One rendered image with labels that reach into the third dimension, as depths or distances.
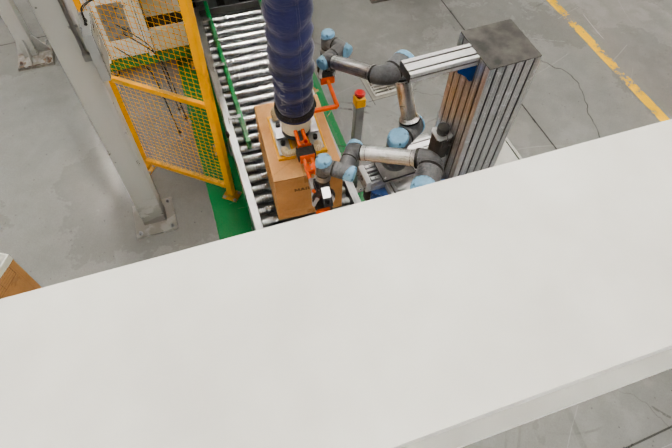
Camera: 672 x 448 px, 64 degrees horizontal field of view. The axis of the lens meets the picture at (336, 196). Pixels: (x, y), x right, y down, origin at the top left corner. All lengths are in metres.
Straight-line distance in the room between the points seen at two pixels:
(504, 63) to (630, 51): 3.89
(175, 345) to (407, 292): 0.09
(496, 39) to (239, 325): 2.28
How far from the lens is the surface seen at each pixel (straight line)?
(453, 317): 0.23
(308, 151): 2.95
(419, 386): 0.22
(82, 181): 4.71
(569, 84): 5.54
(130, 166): 3.73
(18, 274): 3.36
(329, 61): 2.97
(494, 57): 2.36
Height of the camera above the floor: 3.53
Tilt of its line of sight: 56 degrees down
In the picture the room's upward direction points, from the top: 2 degrees clockwise
